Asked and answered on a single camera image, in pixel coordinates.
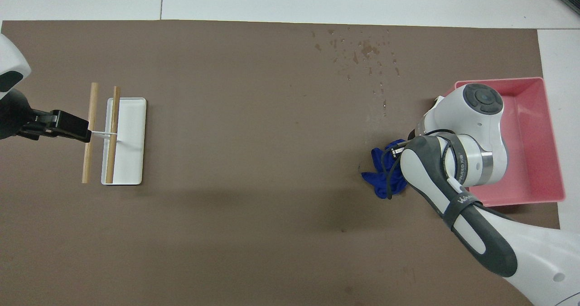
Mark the white towel rack base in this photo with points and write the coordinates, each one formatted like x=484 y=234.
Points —
x=131 y=152

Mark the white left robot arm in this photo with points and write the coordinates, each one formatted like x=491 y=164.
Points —
x=11 y=56

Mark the blue towel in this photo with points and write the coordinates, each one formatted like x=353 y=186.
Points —
x=378 y=156

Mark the pink plastic bin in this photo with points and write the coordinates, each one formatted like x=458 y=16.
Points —
x=534 y=161

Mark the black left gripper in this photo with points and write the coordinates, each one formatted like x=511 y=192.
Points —
x=13 y=115

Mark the brown table mat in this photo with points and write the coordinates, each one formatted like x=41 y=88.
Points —
x=226 y=61

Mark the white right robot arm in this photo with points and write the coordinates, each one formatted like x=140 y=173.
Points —
x=476 y=161

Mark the wooden rack rod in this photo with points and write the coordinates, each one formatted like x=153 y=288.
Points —
x=113 y=115
x=93 y=102

